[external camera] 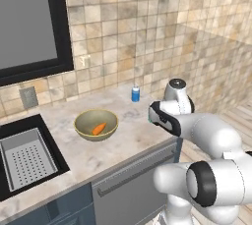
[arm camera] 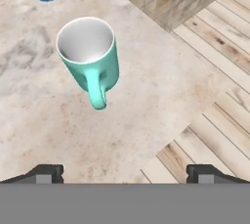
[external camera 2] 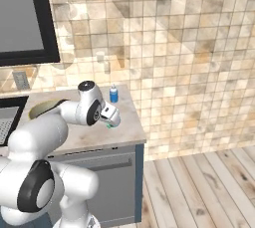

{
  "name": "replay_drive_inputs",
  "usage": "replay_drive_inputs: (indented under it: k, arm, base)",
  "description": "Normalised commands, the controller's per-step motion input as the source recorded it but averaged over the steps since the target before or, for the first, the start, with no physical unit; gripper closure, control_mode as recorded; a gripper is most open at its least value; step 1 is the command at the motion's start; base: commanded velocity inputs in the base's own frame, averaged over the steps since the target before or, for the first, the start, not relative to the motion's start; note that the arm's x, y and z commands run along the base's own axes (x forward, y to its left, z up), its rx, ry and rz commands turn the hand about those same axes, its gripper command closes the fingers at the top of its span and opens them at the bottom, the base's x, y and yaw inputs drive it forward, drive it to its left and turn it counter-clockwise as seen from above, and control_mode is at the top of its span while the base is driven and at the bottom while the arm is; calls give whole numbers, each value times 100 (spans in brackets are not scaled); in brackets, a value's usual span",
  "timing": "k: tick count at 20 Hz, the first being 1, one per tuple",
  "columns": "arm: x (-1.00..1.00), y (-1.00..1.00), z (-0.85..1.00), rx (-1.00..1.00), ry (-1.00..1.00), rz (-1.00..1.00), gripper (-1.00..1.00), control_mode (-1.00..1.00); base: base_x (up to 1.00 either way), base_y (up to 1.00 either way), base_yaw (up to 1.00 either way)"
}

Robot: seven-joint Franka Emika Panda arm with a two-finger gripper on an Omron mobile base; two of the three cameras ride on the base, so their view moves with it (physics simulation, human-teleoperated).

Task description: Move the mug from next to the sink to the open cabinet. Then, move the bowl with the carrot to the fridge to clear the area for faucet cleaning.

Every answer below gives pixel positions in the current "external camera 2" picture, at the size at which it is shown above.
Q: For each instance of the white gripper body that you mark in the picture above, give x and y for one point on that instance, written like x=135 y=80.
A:
x=115 y=116

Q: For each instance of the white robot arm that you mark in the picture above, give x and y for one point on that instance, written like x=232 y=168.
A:
x=36 y=139

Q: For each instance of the blue cabinet side panel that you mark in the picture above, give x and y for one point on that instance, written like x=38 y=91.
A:
x=139 y=182

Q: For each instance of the olive yellow bowl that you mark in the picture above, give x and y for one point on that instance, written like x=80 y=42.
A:
x=41 y=107

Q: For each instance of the black sink basin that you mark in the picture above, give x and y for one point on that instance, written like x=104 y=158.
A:
x=8 y=119

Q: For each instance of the blue soap bottle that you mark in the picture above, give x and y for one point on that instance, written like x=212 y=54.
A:
x=113 y=95

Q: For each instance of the grey dishwasher door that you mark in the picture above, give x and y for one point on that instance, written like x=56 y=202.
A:
x=113 y=192

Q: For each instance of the black framed window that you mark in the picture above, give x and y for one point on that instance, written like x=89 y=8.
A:
x=20 y=13

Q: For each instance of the grey wall outlet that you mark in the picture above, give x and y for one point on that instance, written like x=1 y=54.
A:
x=21 y=80

